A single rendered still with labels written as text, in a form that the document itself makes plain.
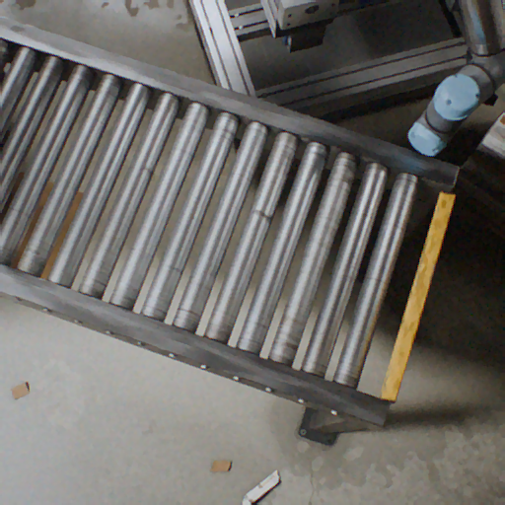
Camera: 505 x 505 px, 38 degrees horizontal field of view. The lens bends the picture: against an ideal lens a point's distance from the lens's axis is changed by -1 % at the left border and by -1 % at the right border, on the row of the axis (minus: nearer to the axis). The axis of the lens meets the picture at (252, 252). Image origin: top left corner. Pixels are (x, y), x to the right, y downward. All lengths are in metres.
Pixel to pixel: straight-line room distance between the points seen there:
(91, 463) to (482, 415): 1.15
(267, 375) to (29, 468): 1.05
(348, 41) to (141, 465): 1.40
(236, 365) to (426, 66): 1.26
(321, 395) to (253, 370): 0.13
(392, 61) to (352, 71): 0.13
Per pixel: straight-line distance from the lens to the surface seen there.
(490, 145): 1.94
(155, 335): 1.40
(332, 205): 1.47
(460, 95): 1.40
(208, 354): 1.39
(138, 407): 2.20
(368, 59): 2.31
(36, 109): 1.59
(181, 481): 2.19
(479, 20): 1.42
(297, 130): 1.52
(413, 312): 1.43
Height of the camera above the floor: 2.18
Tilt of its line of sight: 75 degrees down
